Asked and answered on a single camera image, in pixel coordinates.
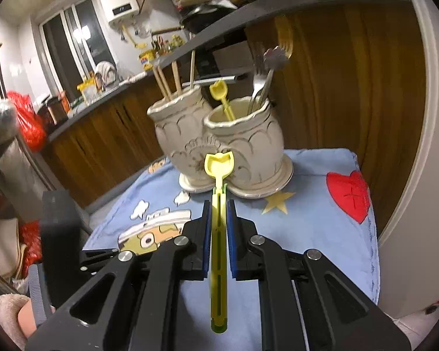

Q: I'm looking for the yellow plastic shovel utensil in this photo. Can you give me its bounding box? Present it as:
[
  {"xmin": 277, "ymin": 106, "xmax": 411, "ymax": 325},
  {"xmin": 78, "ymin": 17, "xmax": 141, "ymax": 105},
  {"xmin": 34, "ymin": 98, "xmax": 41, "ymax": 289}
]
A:
[{"xmin": 209, "ymin": 79, "xmax": 235, "ymax": 121}]

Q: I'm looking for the gold fork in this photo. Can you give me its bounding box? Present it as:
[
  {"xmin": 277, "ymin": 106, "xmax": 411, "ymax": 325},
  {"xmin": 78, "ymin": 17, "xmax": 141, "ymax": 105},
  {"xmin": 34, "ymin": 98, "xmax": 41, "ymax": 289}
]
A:
[{"xmin": 274, "ymin": 15, "xmax": 293, "ymax": 59}]

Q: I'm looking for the kitchen window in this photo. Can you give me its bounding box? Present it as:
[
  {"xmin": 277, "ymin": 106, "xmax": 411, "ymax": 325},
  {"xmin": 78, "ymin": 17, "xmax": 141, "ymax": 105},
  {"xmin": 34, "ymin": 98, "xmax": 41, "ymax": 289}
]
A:
[{"xmin": 39, "ymin": 0, "xmax": 116, "ymax": 101}]

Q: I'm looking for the left hand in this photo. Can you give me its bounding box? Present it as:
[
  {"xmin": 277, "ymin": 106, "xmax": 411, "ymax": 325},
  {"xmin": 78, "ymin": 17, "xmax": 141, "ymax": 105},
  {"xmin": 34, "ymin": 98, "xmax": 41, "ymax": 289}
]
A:
[{"xmin": 17, "ymin": 300, "xmax": 37, "ymax": 339}]

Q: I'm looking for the blue cartoon tablecloth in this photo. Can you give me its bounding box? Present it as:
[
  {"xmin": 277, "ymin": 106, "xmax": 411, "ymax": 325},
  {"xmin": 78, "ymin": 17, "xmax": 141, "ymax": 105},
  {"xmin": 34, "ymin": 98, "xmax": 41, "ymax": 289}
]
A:
[{"xmin": 85, "ymin": 148, "xmax": 380, "ymax": 350}]

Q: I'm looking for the red plastic bag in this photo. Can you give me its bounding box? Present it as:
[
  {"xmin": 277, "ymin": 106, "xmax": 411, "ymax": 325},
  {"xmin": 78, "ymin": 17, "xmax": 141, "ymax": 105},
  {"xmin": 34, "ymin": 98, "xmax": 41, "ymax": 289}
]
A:
[{"xmin": 7, "ymin": 90, "xmax": 47, "ymax": 152}]

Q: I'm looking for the cream ceramic double vase holder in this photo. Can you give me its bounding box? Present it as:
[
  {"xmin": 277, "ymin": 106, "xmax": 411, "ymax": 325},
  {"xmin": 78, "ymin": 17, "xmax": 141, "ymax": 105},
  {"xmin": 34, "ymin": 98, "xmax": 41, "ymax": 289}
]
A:
[{"xmin": 147, "ymin": 87, "xmax": 293, "ymax": 199}]

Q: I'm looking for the yellow condiment bottle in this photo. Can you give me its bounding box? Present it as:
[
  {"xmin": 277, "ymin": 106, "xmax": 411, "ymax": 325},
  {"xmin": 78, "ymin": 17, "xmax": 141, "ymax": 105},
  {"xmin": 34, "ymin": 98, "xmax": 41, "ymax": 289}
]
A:
[{"xmin": 138, "ymin": 49, "xmax": 156, "ymax": 71}]

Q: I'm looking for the silver fork in vase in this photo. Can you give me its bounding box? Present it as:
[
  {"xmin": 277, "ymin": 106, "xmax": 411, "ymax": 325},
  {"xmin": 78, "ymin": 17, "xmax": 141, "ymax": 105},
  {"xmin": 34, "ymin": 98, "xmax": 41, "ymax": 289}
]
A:
[{"xmin": 247, "ymin": 42, "xmax": 267, "ymax": 114}]

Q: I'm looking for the wooden chopstick in vase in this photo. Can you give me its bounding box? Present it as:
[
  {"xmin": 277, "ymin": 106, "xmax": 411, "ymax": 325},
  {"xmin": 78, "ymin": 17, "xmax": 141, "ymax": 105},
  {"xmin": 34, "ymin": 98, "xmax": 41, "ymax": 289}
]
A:
[{"xmin": 189, "ymin": 49, "xmax": 196, "ymax": 89}]

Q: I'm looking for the stainless built-in oven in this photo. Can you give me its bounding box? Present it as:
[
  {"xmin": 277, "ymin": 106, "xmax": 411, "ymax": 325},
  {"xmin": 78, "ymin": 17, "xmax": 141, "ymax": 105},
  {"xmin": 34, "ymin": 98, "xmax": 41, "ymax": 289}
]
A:
[{"xmin": 193, "ymin": 40, "xmax": 254, "ymax": 96}]

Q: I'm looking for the white water heater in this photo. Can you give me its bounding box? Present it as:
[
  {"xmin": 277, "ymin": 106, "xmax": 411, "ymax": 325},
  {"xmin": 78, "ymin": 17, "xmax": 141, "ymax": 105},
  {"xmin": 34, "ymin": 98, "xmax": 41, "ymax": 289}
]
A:
[{"xmin": 100, "ymin": 0, "xmax": 140, "ymax": 27}]

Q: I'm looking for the black wok wooden handle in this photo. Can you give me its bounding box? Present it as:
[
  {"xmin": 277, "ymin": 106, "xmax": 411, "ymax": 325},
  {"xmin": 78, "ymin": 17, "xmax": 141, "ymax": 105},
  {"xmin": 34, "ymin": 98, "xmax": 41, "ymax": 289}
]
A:
[{"xmin": 150, "ymin": 2, "xmax": 237, "ymax": 36}]

